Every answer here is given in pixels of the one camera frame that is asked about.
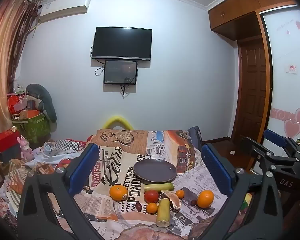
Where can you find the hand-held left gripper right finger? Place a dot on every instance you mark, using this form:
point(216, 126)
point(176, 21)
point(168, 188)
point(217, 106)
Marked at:
point(217, 170)

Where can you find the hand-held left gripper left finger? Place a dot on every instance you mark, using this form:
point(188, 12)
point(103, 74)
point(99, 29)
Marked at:
point(83, 167)

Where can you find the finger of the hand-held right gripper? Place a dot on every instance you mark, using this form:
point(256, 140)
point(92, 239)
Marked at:
point(258, 152)
point(275, 138)

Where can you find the large plain orange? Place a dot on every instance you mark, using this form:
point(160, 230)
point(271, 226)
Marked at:
point(205, 198)

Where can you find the orange with sticker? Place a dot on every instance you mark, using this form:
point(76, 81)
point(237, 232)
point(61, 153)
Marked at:
point(118, 192)

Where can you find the dark grey round plate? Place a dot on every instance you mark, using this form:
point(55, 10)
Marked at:
point(155, 171)

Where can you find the red tomato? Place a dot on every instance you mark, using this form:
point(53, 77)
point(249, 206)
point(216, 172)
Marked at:
point(151, 196)

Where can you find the black white checkered cloth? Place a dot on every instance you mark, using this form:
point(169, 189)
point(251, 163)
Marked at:
point(70, 145)

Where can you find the white crumpled cloth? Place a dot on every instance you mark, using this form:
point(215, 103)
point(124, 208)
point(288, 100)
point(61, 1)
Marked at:
point(52, 158)

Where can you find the dark red grape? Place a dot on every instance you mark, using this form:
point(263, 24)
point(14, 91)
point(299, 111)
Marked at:
point(194, 202)

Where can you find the dark blue backpack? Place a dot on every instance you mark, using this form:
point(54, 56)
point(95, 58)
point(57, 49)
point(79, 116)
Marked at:
point(196, 135)

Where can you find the small tangerine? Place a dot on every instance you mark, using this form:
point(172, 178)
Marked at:
point(152, 208)
point(180, 193)

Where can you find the white heart-print wardrobe door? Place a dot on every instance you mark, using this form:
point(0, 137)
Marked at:
point(287, 92)

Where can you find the printed newspaper tablecloth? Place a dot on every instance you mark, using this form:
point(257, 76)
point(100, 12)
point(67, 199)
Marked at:
point(130, 152)

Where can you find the brown wooden door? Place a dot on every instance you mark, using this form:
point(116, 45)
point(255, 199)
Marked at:
point(253, 90)

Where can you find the pink bunny toy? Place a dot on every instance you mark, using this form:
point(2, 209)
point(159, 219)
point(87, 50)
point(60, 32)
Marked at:
point(26, 148)

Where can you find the green patterned bag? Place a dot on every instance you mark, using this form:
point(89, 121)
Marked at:
point(33, 127)

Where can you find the dark red date left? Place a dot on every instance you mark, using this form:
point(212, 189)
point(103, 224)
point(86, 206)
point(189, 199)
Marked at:
point(138, 206)

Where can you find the patchwork printed blanket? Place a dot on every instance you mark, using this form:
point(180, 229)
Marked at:
point(12, 180)

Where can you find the red box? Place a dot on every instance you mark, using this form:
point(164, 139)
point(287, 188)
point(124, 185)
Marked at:
point(6, 140)

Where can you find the red gift bag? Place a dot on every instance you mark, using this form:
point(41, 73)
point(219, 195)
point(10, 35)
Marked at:
point(16, 102)

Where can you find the small black monitor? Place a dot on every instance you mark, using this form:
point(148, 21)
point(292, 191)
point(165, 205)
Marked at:
point(120, 71)

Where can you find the wooden overhead cabinets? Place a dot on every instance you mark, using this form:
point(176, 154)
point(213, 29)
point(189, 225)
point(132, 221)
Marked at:
point(240, 12)

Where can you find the striped brown curtain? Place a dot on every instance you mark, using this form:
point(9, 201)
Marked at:
point(7, 55)

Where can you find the white air conditioner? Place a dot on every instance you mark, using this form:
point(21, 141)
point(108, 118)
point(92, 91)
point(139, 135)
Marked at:
point(65, 8)

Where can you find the black wall television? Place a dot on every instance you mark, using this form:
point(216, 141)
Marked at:
point(122, 43)

